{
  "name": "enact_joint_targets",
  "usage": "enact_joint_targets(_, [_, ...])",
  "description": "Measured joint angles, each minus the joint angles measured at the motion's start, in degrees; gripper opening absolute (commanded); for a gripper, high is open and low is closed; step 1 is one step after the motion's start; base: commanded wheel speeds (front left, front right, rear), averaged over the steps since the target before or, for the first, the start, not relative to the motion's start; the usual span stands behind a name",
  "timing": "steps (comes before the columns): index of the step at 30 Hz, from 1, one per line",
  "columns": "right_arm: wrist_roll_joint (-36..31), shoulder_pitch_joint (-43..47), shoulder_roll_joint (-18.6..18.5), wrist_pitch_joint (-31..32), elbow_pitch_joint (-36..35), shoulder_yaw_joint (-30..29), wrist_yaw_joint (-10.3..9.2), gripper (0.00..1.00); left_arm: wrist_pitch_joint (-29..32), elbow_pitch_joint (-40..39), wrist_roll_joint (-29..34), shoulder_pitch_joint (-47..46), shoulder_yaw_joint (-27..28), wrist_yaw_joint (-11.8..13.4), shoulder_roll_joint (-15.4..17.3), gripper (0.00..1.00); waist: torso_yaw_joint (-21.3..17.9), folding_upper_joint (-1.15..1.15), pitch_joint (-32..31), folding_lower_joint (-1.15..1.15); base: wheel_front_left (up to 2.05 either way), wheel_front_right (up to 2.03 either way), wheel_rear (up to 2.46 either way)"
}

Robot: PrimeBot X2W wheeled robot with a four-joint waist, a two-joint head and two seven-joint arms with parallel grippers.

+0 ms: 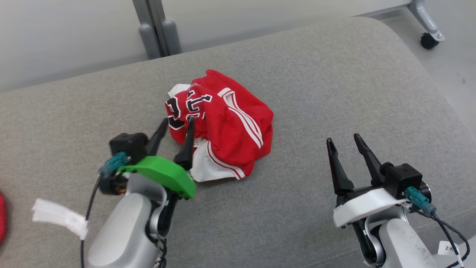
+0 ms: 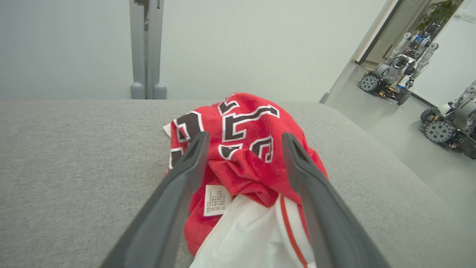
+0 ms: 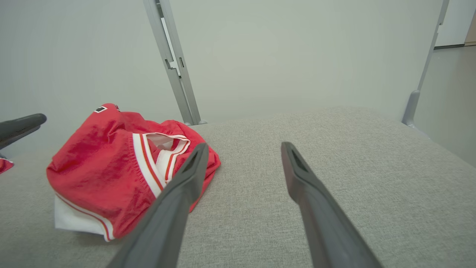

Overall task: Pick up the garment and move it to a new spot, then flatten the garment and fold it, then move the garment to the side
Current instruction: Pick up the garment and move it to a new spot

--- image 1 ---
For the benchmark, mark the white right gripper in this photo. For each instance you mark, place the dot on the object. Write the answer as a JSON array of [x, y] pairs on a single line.
[[368, 204]]

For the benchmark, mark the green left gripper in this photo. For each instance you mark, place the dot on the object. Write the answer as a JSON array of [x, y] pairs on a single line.
[[167, 173]]

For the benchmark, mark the red basketball jersey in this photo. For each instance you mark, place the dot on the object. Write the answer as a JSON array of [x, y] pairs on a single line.
[[238, 123]]

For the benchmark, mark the red shorts with white stripe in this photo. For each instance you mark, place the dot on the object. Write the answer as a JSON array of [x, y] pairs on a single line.
[[2, 219]]

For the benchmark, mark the black caster wheel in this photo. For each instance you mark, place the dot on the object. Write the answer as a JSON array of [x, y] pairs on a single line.
[[429, 41]]

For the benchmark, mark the grey metal partition foot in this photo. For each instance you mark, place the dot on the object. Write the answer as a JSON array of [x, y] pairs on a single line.
[[424, 16]]

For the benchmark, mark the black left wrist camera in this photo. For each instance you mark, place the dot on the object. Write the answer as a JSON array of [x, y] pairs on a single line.
[[128, 146]]

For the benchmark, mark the grey partition post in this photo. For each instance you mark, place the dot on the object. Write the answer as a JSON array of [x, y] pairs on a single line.
[[158, 26]]

